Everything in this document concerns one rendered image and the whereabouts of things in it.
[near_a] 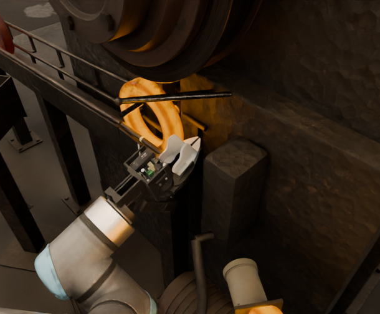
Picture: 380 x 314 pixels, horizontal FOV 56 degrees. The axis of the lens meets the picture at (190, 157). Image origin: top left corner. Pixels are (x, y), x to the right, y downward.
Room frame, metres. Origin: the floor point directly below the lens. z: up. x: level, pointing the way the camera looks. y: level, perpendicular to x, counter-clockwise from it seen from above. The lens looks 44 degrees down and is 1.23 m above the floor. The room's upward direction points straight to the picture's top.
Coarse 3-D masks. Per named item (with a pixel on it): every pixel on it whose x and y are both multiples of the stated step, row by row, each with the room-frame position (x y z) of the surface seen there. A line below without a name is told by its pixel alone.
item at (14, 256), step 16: (0, 80) 0.85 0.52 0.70; (0, 96) 0.78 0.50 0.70; (16, 96) 0.84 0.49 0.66; (0, 112) 0.76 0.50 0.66; (16, 112) 0.82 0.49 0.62; (0, 128) 0.74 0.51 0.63; (0, 160) 0.78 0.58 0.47; (0, 176) 0.75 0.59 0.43; (0, 192) 0.74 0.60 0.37; (16, 192) 0.78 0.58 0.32; (0, 208) 0.74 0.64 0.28; (16, 208) 0.75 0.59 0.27; (16, 224) 0.74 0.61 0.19; (32, 224) 0.77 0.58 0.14; (16, 240) 0.79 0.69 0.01; (32, 240) 0.74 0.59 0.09; (48, 240) 0.79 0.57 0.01; (16, 256) 0.72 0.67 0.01; (32, 256) 0.72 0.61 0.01
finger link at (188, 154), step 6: (198, 138) 0.54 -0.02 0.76; (186, 144) 0.50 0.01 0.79; (198, 144) 0.53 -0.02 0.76; (186, 150) 0.49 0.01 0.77; (192, 150) 0.51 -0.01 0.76; (198, 150) 0.52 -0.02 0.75; (180, 156) 0.48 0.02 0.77; (186, 156) 0.49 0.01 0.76; (192, 156) 0.50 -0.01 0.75; (180, 162) 0.48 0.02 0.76; (186, 162) 0.49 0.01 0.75; (174, 168) 0.47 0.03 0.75; (180, 168) 0.48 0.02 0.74; (180, 174) 0.47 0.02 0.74
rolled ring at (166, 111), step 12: (132, 84) 0.63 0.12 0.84; (144, 84) 0.62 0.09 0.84; (156, 84) 0.62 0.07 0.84; (120, 96) 0.67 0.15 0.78; (132, 96) 0.63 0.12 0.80; (156, 108) 0.57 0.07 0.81; (168, 108) 0.57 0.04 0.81; (132, 120) 0.65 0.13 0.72; (168, 120) 0.55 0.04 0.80; (180, 120) 0.57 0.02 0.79; (144, 132) 0.64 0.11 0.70; (168, 132) 0.55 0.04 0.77; (180, 132) 0.56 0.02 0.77; (156, 144) 0.60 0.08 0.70
